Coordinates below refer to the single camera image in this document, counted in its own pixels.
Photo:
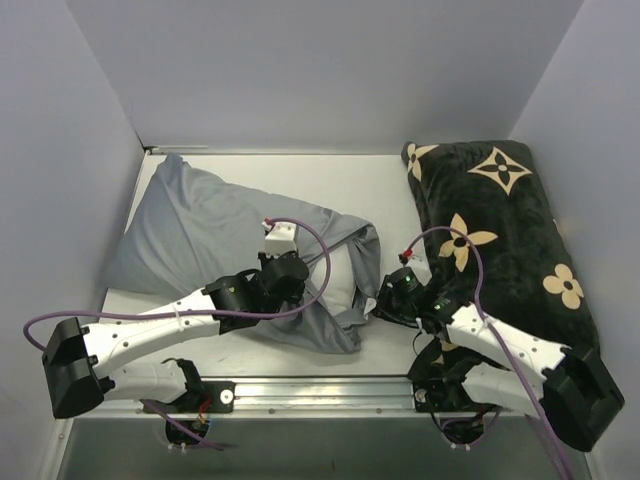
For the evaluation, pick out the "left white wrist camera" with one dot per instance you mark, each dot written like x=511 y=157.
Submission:
x=279 y=239

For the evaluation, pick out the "aluminium front rail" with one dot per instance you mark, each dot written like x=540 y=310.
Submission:
x=320 y=395

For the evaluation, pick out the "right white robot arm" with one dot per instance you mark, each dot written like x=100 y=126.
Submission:
x=474 y=362

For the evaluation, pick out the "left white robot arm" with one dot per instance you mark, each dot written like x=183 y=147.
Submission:
x=85 y=365

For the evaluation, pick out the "white pillow care label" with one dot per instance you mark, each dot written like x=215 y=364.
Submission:
x=369 y=307

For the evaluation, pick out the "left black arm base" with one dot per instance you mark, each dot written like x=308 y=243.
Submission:
x=210 y=395

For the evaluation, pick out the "black floral plush pillow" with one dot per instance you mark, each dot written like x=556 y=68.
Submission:
x=491 y=231

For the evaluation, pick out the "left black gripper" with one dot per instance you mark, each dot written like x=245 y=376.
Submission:
x=288 y=270

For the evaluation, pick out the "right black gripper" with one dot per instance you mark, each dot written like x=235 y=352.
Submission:
x=388 y=307

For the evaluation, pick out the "white pillow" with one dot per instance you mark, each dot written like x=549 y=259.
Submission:
x=339 y=295

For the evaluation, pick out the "grey pillowcase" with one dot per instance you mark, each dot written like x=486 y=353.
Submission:
x=191 y=228

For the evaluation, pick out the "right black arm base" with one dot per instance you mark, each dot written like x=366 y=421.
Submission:
x=443 y=389

